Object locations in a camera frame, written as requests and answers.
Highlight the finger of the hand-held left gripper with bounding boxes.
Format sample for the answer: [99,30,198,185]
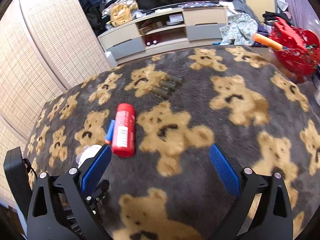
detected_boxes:
[84,179,110,224]

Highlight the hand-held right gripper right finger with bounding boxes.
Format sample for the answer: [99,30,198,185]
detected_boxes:
[209,144,293,240]

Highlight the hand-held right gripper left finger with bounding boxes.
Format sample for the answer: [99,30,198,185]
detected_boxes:
[26,144,112,240]

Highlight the clear plastic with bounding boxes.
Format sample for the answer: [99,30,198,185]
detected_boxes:
[76,144,103,169]

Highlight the red spray can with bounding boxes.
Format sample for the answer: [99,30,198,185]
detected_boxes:
[111,103,137,158]

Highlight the blue orange foam dart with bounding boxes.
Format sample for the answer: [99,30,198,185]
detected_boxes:
[104,119,115,145]

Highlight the bear print blanket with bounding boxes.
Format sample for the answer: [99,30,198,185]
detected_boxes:
[24,45,320,240]

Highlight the white plastic container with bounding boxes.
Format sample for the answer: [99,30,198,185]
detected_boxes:
[104,52,118,68]

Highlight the beige grey tv stand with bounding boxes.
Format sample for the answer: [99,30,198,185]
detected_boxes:
[97,5,229,60]

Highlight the woven folding screen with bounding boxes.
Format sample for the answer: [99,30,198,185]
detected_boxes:
[0,0,113,205]

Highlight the camouflage cloth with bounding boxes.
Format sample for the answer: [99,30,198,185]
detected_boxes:
[219,13,259,46]

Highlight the red openwork basket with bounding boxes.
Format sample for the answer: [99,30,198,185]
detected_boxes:
[269,17,320,77]

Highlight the cardboard box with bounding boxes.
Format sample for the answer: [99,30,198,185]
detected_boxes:
[139,21,164,34]

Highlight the yellow backpack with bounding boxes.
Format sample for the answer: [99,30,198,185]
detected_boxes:
[110,4,132,27]

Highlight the black clothes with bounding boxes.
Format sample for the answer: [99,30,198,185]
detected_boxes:
[262,11,288,25]

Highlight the dark jacket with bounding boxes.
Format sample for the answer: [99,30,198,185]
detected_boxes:
[71,0,105,34]

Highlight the grey clothes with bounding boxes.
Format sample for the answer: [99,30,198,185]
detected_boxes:
[220,0,253,15]

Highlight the dark patterned cloth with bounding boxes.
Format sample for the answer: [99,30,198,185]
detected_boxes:
[179,1,220,9]

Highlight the purple curtain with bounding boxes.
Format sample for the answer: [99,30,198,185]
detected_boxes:
[275,0,315,28]

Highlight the orange handle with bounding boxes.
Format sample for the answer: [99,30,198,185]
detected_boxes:
[252,33,284,51]

